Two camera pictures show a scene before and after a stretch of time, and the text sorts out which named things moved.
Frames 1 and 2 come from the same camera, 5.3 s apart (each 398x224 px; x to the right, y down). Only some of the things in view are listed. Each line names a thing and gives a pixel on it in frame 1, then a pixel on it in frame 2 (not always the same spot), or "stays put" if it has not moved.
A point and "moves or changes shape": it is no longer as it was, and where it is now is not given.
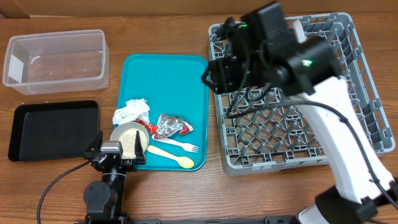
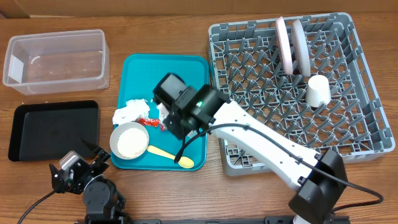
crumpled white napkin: [134, 109] stays put
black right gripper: [223, 80] → [179, 130]
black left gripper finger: [139, 155] → [98, 150]
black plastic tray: [65, 129] stays put
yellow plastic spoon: [182, 161] stays put
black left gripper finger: [97, 146] → [55, 175]
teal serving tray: [173, 84] stays put
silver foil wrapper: [168, 124] moves or changes shape
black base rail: [115, 219] stays put
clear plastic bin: [57, 62] stays put
